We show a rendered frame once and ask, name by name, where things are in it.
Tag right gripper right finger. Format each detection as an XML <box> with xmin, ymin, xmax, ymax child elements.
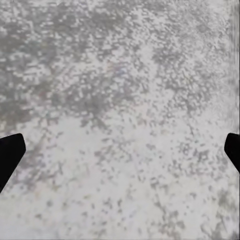
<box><xmin>224</xmin><ymin>133</ymin><xmax>240</xmax><ymax>173</ymax></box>

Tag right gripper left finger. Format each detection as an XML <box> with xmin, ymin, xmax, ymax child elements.
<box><xmin>0</xmin><ymin>133</ymin><xmax>26</xmax><ymax>193</ymax></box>

